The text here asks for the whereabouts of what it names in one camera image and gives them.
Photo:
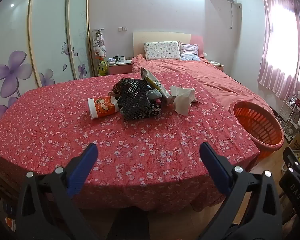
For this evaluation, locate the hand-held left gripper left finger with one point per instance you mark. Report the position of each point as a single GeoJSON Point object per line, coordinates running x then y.
{"type": "Point", "coordinates": [83, 170]}

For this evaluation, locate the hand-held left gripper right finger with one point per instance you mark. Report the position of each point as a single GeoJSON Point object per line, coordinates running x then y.
{"type": "Point", "coordinates": [215, 170]}

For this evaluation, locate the orange plastic basket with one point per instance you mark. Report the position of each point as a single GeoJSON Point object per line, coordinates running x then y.
{"type": "Point", "coordinates": [265, 130]}

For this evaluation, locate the red paper cup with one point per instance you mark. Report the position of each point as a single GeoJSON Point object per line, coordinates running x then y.
{"type": "Point", "coordinates": [102, 107]}

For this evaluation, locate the white tissue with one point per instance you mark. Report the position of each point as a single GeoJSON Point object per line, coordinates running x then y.
{"type": "Point", "coordinates": [182, 102]}

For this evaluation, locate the dark floral cloth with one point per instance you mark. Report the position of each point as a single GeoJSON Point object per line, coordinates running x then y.
{"type": "Point", "coordinates": [156, 110]}

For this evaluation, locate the brown striped cloth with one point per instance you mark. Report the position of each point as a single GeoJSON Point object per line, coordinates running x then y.
{"type": "Point", "coordinates": [116, 90]}

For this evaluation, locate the black foam mesh net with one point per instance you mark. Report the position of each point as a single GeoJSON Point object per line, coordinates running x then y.
{"type": "Point", "coordinates": [137, 100]}

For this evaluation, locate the light green cloth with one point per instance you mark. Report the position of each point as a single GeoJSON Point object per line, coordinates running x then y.
{"type": "Point", "coordinates": [155, 94]}

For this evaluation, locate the silver snack packet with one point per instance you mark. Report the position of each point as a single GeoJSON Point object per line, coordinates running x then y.
{"type": "Point", "coordinates": [150, 77]}

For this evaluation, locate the red floral tablecloth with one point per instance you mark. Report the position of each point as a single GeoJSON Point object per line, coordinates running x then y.
{"type": "Point", "coordinates": [65, 135]}

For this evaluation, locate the bed with pink duvet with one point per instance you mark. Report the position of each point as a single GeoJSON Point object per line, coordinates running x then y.
{"type": "Point", "coordinates": [202, 75]}

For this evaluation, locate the yellow green plush toy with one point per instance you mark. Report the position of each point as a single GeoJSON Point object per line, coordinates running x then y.
{"type": "Point", "coordinates": [102, 67]}

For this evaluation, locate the pink white nightstand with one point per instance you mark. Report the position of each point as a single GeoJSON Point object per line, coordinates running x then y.
{"type": "Point", "coordinates": [120, 68]}
{"type": "Point", "coordinates": [218, 65]}

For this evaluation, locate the pink curtain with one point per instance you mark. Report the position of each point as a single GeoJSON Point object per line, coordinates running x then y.
{"type": "Point", "coordinates": [272, 67]}

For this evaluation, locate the pink striped pillow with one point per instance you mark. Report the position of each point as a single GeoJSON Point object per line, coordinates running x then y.
{"type": "Point", "coordinates": [188, 51]}

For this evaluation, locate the clear tube of plush toys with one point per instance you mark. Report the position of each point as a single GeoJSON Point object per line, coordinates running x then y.
{"type": "Point", "coordinates": [99, 42]}

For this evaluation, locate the white floral pillow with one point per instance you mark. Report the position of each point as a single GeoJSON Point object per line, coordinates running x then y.
{"type": "Point", "coordinates": [162, 50]}

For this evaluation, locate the wardrobe with purple flowers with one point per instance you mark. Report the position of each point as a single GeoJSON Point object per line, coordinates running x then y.
{"type": "Point", "coordinates": [50, 30]}

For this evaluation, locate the beige pink headboard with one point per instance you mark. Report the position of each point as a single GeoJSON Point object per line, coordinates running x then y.
{"type": "Point", "coordinates": [160, 37]}

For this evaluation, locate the white wall socket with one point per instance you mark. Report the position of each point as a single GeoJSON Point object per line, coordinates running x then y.
{"type": "Point", "coordinates": [122, 29]}

